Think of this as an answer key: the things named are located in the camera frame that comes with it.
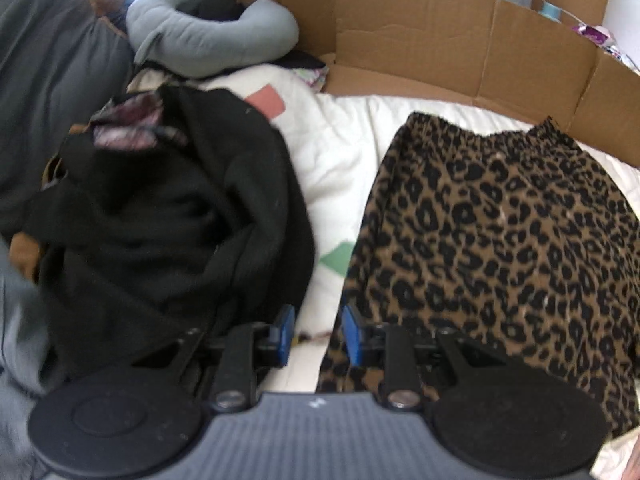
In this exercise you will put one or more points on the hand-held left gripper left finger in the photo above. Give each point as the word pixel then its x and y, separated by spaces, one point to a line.
pixel 286 332

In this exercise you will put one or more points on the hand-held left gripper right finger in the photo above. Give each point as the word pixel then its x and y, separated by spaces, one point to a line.
pixel 350 335

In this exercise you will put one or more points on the leopard print skirt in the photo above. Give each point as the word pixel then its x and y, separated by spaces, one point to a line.
pixel 500 240

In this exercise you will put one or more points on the crumpled black garment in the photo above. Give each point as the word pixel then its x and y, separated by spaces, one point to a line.
pixel 175 220

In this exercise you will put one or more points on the bear print blanket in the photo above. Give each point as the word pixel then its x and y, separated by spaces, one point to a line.
pixel 330 160

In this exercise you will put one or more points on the patterned cloth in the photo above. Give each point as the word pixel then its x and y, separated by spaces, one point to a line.
pixel 310 72

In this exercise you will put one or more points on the blue-grey denim garment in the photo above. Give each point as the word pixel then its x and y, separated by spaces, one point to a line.
pixel 20 335

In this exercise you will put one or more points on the brown cloth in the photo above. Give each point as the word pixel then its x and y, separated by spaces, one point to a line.
pixel 22 255

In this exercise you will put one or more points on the grey neck pillow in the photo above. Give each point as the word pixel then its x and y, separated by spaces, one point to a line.
pixel 200 45

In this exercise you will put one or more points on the flat cardboard sheet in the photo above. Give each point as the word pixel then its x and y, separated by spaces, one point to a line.
pixel 425 35

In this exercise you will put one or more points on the dark grey pillow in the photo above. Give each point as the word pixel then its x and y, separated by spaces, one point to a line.
pixel 45 85

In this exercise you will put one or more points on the detergent bottle with blue cap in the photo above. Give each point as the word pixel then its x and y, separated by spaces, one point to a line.
pixel 551 10

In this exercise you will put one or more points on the purple and white detergent bag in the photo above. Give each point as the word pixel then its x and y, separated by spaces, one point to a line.
pixel 600 37

